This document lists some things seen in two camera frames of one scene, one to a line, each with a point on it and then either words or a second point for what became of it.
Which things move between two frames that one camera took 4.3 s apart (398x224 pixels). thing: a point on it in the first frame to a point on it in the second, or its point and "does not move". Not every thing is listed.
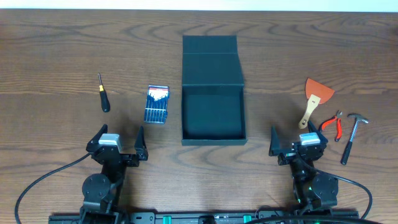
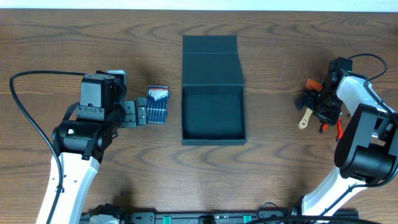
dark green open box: x=213 y=96 does not move
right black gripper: x=288 y=155 to x=308 y=101
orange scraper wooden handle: x=316 y=93 does not move
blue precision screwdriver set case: x=157 y=104 does not move
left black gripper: x=125 y=158 to x=141 y=112
